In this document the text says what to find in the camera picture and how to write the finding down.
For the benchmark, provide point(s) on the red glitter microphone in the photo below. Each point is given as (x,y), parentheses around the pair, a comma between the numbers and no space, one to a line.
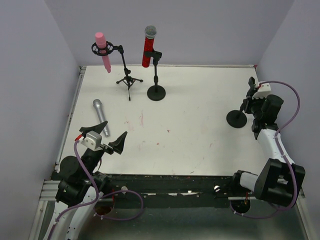
(150,33)

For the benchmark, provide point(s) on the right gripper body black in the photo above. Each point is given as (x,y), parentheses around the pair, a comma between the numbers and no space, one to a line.
(249,103)

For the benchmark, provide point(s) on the black mounting base plate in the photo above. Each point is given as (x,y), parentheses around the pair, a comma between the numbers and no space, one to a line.
(132,191)

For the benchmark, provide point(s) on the black tripod shock mount stand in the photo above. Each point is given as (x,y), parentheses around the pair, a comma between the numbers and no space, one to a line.
(127,79)

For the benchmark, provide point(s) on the black round base stand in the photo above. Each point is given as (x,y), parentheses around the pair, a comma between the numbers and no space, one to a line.
(237,118)
(155,92)

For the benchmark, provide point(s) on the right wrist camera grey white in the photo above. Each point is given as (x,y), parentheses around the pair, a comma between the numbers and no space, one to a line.
(262,90)

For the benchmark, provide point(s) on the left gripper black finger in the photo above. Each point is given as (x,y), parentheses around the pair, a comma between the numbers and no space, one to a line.
(96,128)
(118,145)

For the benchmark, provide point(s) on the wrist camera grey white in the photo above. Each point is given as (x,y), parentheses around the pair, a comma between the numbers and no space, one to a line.
(262,90)
(90,140)

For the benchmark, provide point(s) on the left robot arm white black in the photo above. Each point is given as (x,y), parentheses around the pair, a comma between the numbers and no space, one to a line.
(80,185)

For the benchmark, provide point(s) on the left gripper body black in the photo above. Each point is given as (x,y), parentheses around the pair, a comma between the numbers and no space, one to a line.
(105,146)

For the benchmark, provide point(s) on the aluminium rail frame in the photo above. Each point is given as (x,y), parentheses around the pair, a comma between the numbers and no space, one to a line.
(184,134)

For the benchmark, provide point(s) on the pink microphone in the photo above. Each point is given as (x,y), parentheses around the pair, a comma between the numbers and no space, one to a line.
(101,43)

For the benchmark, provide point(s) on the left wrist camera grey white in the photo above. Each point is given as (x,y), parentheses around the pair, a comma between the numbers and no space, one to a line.
(90,140)

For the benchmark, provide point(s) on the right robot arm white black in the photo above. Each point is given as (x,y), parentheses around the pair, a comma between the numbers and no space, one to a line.
(280,179)

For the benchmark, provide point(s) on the silver microphone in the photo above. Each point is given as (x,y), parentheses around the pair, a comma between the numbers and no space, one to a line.
(98,106)

